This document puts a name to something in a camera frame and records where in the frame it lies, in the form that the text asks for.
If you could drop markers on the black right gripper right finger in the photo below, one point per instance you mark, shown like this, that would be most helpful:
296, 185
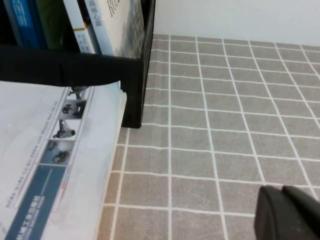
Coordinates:
306, 198

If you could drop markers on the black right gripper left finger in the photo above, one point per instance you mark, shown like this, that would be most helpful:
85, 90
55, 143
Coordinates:
277, 217

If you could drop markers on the white car suspension book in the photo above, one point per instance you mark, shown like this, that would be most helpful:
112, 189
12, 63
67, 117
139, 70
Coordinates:
37, 140

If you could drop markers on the white book orange band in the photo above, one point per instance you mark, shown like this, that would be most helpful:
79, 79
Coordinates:
117, 32

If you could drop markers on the black mesh book stand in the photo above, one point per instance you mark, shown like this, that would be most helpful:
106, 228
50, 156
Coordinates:
75, 72

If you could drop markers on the white book black square logo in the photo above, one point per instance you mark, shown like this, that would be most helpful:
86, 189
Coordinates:
77, 17

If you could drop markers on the blue mechanical design book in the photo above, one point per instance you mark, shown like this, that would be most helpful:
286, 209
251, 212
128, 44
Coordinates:
23, 22

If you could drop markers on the grey grid tablecloth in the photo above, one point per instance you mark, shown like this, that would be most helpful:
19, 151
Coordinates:
215, 120

